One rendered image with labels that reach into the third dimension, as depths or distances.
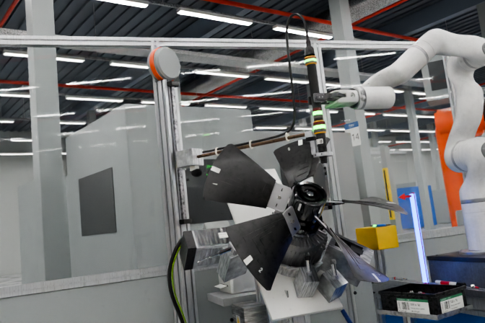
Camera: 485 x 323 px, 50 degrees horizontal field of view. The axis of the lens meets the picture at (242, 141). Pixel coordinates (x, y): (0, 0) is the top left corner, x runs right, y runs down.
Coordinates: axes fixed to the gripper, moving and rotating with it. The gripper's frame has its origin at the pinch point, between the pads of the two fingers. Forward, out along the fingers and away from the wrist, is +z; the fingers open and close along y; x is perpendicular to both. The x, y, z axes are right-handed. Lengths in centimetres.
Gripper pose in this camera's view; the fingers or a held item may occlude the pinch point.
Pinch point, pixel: (315, 99)
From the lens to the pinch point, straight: 191.1
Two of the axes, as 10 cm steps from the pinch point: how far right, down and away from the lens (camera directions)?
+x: -1.1, -9.8, 1.5
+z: -9.4, 0.5, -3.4
